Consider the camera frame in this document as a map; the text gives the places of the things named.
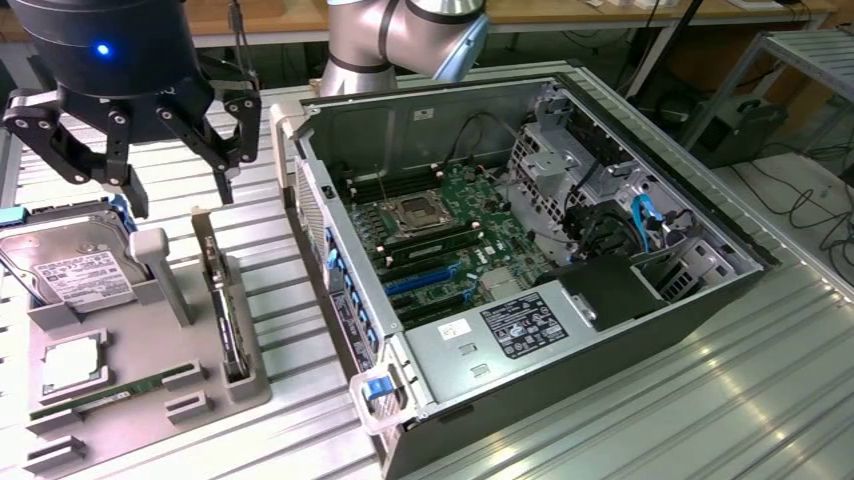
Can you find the grey power supply unit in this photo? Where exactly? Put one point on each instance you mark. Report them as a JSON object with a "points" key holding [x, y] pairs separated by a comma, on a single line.
{"points": [[494, 345]]}

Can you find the wooden desk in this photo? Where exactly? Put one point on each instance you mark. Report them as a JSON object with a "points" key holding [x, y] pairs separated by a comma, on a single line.
{"points": [[601, 12]]}

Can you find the open black PC case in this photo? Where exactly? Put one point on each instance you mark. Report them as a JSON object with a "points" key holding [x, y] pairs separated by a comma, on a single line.
{"points": [[601, 350]]}

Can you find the silver chipset heatsink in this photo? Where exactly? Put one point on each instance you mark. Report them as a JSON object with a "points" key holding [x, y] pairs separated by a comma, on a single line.
{"points": [[509, 280]]}

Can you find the graphics card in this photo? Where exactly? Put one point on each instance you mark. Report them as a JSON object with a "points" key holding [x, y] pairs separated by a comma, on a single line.
{"points": [[224, 300]]}

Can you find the black expansion slot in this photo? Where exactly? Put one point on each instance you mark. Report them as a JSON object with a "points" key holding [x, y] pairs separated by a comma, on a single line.
{"points": [[430, 305]]}

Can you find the silver hard disk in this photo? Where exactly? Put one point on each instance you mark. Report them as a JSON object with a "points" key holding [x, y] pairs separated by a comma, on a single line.
{"points": [[74, 265]]}

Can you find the blue case latch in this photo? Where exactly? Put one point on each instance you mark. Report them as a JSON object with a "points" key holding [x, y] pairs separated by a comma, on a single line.
{"points": [[377, 390]]}

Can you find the black box device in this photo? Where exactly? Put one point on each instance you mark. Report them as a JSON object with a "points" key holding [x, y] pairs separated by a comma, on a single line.
{"points": [[741, 132]]}

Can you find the CPU socket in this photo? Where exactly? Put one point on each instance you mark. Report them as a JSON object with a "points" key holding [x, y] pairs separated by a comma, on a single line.
{"points": [[418, 212]]}

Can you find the green motherboard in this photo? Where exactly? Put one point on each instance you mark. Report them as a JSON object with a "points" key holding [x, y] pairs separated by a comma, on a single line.
{"points": [[468, 220]]}

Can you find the installed RAM stick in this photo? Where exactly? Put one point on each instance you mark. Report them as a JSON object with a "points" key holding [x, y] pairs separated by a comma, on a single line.
{"points": [[434, 247]]}

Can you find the grey parts rack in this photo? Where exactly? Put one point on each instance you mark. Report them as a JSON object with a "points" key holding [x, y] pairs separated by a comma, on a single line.
{"points": [[134, 400]]}

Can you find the blue expansion slot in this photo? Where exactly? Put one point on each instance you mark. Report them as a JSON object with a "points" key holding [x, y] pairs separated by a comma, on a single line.
{"points": [[421, 280]]}

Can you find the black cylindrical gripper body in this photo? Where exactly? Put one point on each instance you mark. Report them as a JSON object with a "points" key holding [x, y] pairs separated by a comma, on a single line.
{"points": [[114, 65]]}

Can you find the metal slat shelf frame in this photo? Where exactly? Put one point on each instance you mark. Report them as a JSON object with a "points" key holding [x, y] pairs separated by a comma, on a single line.
{"points": [[801, 55]]}

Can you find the metal disk bay cage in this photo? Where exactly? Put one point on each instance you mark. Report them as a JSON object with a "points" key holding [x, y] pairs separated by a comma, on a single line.
{"points": [[544, 190]]}

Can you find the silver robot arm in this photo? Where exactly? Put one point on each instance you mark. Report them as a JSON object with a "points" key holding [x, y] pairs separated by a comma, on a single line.
{"points": [[374, 35]]}

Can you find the green RAM stick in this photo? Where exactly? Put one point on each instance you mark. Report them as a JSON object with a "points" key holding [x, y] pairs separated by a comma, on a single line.
{"points": [[114, 392]]}

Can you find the silver CPU chip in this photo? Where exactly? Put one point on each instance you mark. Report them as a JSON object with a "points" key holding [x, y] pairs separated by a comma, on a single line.
{"points": [[74, 365]]}

